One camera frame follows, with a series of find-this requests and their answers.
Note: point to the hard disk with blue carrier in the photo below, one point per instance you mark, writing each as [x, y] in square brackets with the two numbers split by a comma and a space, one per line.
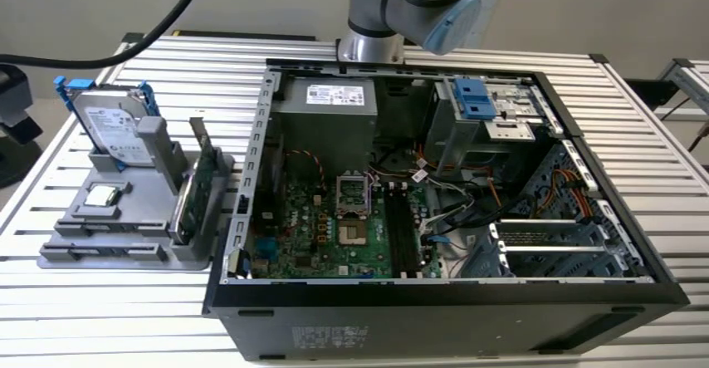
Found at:
[108, 123]

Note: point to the grey metal drive cage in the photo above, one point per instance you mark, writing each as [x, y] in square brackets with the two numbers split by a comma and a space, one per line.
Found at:
[460, 143]

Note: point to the green graphics card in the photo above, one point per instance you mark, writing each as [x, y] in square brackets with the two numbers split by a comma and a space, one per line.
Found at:
[202, 177]

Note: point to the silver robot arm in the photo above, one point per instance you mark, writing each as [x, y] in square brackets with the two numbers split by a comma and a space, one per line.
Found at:
[383, 6]

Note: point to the green motherboard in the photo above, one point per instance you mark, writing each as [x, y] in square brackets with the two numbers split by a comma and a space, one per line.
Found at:
[310, 227]

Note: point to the CPU socket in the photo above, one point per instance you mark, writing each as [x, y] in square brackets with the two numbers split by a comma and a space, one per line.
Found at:
[352, 233]

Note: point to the blue port connector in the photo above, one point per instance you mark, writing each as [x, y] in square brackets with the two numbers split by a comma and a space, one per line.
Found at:
[267, 248]

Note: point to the blue RAM stick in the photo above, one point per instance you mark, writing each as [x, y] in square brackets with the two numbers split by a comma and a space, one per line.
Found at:
[111, 253]

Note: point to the perforated metal disk bay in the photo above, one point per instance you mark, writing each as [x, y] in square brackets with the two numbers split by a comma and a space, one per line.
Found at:
[554, 249]

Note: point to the black round object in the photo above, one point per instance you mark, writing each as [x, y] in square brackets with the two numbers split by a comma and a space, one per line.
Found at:
[14, 166]

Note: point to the grey power supply unit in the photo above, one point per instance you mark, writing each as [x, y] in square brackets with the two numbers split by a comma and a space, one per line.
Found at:
[327, 135]

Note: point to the black RAM slot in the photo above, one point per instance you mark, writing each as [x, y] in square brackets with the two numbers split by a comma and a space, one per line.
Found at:
[402, 231]
[395, 231]
[407, 231]

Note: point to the grey parts rack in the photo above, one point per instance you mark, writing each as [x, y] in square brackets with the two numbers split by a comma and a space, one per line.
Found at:
[139, 202]

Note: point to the aluminium side table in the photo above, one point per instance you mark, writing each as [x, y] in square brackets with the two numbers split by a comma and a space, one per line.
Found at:
[687, 73]

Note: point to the blue plastic drive latch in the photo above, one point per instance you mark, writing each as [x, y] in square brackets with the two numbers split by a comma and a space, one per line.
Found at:
[474, 98]

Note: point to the silver CPU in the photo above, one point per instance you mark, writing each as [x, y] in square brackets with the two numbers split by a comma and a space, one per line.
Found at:
[100, 196]

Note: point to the black open PC case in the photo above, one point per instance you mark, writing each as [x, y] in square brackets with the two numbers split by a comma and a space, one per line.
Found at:
[443, 330]

